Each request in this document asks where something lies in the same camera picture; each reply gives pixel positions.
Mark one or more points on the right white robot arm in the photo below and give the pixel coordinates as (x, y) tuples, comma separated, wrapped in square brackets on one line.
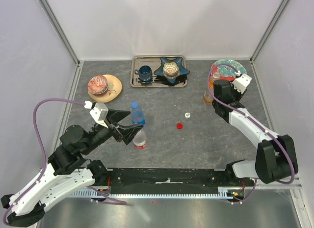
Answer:
[(275, 157)]

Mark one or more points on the tan wooden plate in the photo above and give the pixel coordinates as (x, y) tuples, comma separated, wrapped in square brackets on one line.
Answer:
[(113, 91)]

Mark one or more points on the red bottle cap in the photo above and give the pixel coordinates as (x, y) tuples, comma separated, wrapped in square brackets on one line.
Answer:
[(179, 126)]

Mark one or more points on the white tea bottle cap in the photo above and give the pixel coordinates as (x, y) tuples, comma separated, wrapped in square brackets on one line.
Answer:
[(187, 115)]

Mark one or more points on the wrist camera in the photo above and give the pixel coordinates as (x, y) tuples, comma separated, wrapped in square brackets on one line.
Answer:
[(241, 83), (98, 112)]

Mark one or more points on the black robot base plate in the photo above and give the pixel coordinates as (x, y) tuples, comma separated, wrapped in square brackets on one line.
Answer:
[(169, 181)]

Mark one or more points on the slotted cable duct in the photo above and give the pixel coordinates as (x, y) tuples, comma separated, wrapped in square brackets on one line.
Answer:
[(86, 193)]

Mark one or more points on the orange tea bottle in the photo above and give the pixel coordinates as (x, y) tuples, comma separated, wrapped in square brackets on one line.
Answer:
[(207, 97)]

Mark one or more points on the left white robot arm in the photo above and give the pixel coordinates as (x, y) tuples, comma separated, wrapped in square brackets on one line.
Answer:
[(64, 172)]

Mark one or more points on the small patterned bowl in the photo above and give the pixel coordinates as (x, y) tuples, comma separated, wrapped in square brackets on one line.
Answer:
[(171, 69)]

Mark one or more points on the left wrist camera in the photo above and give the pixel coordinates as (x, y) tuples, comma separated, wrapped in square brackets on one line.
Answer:
[(98, 112)]

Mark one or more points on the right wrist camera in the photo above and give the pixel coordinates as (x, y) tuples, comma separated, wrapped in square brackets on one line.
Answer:
[(241, 83)]

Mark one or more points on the red cap water bottle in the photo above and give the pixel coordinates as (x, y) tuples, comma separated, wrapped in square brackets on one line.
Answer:
[(140, 140), (213, 77)]

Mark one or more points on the blue teacup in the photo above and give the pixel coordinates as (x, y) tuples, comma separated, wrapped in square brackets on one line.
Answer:
[(144, 73)]

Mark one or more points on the blue cap water bottle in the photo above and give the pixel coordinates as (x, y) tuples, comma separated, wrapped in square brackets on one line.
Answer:
[(137, 115)]

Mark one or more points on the red patterned bowl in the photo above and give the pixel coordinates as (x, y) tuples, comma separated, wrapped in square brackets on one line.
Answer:
[(98, 85)]

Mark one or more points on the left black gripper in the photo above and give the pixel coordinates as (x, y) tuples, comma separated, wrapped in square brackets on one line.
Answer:
[(127, 132)]

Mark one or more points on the red teal floral plate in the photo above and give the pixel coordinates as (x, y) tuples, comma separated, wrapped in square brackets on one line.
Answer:
[(226, 72)]

